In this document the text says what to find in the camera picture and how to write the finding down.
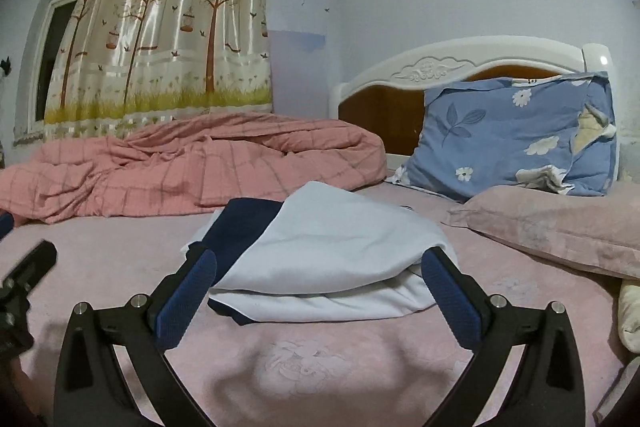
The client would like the white and navy jacket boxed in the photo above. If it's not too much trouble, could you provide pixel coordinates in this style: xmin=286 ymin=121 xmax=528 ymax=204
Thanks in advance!
xmin=181 ymin=181 xmax=458 ymax=327

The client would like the cream cloth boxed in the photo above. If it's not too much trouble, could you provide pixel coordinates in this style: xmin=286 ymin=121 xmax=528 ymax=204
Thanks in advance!
xmin=617 ymin=282 xmax=640 ymax=353

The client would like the white framed window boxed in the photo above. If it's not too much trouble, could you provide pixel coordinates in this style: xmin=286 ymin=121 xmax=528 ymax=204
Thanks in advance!
xmin=15 ymin=0 xmax=108 ymax=142

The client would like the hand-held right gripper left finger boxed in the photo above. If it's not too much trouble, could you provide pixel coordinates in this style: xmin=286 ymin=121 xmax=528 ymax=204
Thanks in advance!
xmin=54 ymin=246 xmax=218 ymax=427

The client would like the pink pillow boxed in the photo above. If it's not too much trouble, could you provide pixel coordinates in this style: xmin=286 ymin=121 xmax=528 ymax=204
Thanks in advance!
xmin=442 ymin=184 xmax=640 ymax=280

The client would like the pink plaid blanket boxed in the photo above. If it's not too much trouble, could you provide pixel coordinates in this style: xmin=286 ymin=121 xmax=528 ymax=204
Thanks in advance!
xmin=0 ymin=111 xmax=388 ymax=228

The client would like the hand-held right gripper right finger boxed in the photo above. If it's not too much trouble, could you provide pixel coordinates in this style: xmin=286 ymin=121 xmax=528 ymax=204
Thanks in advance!
xmin=421 ymin=247 xmax=587 ymax=427

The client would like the tree print curtain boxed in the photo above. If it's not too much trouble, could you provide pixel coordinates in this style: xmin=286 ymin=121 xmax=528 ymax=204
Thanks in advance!
xmin=44 ymin=0 xmax=275 ymax=140

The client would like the blue floral pillow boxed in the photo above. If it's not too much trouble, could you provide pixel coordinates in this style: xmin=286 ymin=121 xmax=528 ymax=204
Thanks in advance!
xmin=387 ymin=72 xmax=621 ymax=202

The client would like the white and wooden headboard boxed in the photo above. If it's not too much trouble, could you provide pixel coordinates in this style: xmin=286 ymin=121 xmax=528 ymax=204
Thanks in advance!
xmin=329 ymin=36 xmax=612 ymax=158

